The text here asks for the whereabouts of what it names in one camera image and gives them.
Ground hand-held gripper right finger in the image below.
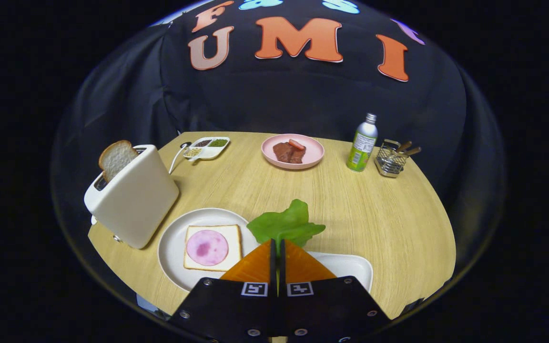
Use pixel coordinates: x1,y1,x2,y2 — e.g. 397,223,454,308
278,240,392,343

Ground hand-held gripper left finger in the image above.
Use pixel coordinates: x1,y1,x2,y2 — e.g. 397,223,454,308
167,240,279,343

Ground green lettuce leaf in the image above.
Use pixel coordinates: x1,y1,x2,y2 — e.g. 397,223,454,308
247,199,326,255

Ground toasted bread slice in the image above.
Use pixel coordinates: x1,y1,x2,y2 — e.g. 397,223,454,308
99,140,139,182

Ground square white plate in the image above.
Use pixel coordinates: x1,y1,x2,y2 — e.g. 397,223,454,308
308,252,374,292

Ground square white bread slice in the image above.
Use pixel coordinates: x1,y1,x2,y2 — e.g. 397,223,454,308
183,225,243,272

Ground round pink ham slice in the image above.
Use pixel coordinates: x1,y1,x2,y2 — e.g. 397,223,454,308
186,230,229,266

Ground round white plate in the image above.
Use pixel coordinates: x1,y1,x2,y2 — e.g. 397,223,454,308
158,208,261,292

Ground white toaster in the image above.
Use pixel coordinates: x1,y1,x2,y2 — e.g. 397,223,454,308
84,144,180,250

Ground pink plate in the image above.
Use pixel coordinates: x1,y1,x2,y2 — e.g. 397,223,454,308
261,134,325,170

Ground white divided seasoning dish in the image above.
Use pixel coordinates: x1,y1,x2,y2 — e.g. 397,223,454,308
183,137,231,162

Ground red meat slices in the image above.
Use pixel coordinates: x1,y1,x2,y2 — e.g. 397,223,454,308
273,141,306,164

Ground green label metal bottle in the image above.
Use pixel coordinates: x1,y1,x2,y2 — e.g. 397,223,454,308
346,113,378,172

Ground black backdrop cloth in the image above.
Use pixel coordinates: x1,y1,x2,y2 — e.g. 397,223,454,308
51,0,506,234

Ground metal wire utensil basket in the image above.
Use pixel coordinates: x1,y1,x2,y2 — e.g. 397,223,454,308
375,139,408,178

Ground white toaster cable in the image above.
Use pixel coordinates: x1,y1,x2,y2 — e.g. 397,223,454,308
169,141,193,175

